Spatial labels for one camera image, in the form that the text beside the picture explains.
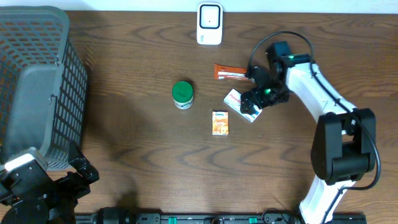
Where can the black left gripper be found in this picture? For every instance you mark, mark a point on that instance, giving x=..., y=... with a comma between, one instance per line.
x=74, y=189

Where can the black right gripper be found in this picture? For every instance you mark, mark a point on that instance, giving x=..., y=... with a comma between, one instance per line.
x=262, y=102

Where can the white Panadol medicine box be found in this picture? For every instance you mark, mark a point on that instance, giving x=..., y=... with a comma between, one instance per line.
x=233, y=100

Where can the orange Kleenex tissue pack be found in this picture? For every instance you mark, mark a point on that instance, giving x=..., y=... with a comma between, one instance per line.
x=220, y=123

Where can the orange snack packet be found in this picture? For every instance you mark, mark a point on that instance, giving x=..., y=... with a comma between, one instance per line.
x=222, y=72

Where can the green lid jar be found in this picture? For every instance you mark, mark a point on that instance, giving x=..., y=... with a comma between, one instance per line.
x=182, y=94

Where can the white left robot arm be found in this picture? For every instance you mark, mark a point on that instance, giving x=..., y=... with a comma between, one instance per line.
x=34, y=197

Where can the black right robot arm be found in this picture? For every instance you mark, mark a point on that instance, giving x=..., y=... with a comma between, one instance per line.
x=344, y=154

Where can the white barcode scanner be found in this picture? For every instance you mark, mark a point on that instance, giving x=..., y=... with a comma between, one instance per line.
x=209, y=23

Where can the grey plastic basket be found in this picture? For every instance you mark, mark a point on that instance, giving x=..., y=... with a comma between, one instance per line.
x=43, y=84

